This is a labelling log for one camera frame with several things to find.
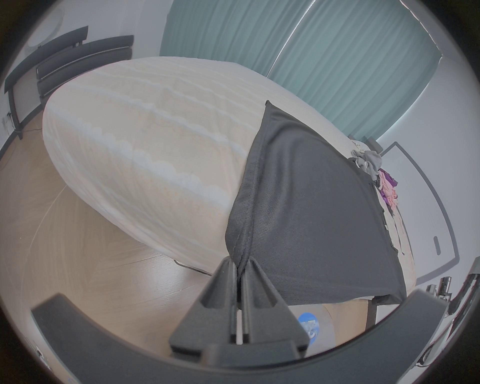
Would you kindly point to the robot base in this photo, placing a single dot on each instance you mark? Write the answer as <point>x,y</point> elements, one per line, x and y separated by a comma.
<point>317,324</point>

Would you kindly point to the white door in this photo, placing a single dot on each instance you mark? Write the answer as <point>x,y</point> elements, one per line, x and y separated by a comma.
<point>420,195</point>

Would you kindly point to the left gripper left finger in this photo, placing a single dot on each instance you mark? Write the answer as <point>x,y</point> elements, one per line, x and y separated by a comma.
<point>213,311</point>

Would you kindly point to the black garment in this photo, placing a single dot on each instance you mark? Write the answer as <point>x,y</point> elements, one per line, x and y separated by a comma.
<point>311,210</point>

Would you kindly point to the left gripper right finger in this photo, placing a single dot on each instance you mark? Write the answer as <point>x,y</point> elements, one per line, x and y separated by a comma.
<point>264,311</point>

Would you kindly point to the pile of clothes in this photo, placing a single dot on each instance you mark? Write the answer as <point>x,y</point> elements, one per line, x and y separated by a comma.
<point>377,165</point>

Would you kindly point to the bed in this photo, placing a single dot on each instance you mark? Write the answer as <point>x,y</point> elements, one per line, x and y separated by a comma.
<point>150,150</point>

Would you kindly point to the blue-green curtain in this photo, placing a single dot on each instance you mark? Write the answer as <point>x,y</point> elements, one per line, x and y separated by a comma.
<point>360,71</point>
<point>232,33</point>

